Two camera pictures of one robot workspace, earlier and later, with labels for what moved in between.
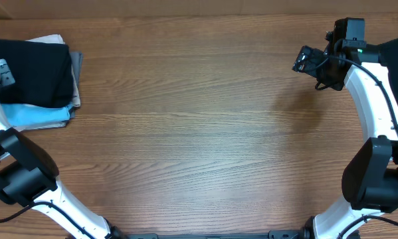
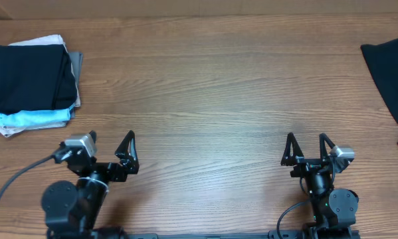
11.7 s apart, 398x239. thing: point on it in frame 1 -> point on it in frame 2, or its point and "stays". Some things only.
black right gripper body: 317,67 -> 306,166
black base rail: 282,234 stays
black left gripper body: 5,77 -> 109,170
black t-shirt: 42,72 stays
